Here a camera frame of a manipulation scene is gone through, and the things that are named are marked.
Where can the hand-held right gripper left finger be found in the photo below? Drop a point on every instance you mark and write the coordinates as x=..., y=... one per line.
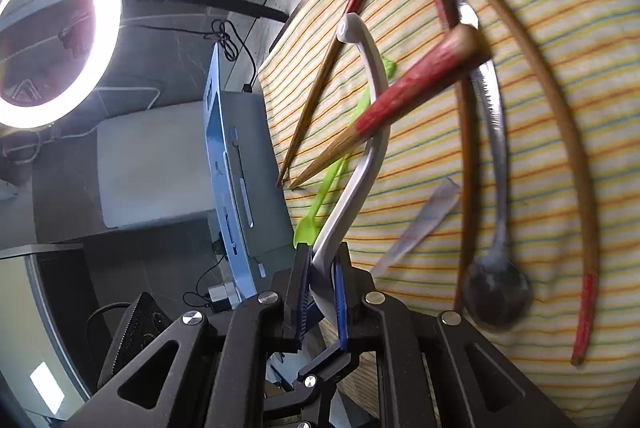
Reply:
x=302, y=298

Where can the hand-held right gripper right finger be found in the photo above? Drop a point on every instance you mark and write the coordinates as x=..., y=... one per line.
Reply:
x=342, y=308

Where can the blue drain basket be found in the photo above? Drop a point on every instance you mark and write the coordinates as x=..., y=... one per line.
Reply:
x=222, y=188

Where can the white spoon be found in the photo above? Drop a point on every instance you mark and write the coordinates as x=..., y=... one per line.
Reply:
x=372, y=52

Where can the green plastic utensil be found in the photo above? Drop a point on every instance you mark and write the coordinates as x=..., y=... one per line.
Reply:
x=307, y=228

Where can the white charger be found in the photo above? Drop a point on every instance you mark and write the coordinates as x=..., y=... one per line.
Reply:
x=220, y=294

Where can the clear plastic spoon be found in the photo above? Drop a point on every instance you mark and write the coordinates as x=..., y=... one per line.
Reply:
x=425, y=218

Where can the metal spoon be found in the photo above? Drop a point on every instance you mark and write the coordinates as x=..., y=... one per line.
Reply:
x=495, y=293

